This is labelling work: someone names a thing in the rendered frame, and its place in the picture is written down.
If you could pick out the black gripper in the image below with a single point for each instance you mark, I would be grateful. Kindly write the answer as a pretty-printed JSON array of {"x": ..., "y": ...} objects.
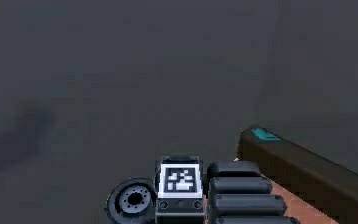
[{"x": 131, "y": 201}]

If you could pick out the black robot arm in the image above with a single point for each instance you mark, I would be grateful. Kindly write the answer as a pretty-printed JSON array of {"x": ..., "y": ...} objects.
[{"x": 240, "y": 196}]

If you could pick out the brown billiard table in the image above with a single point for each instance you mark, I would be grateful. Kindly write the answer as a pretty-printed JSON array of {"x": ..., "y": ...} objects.
[{"x": 307, "y": 173}]

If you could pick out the teal flat object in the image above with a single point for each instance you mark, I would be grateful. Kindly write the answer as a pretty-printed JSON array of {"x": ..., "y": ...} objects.
[{"x": 263, "y": 134}]

